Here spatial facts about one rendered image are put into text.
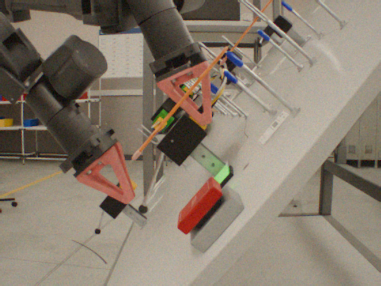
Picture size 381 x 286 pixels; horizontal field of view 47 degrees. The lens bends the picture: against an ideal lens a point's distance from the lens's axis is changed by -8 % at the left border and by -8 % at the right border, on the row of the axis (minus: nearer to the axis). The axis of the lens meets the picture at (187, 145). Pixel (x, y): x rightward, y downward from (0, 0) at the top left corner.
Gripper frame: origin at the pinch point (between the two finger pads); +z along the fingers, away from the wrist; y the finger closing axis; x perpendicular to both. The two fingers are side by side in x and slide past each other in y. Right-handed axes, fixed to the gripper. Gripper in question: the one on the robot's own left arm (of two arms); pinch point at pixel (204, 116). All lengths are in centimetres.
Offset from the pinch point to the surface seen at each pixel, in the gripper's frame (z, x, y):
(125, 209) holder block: 13.7, 25.3, 30.7
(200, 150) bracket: 3.7, 2.3, -1.1
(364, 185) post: 37, -27, 49
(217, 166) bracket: 6.6, 1.2, -1.1
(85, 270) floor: 83, 135, 223
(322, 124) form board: 2.5, -10.4, -24.2
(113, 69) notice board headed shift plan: -75, 168, 776
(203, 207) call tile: 5.0, 1.8, -22.9
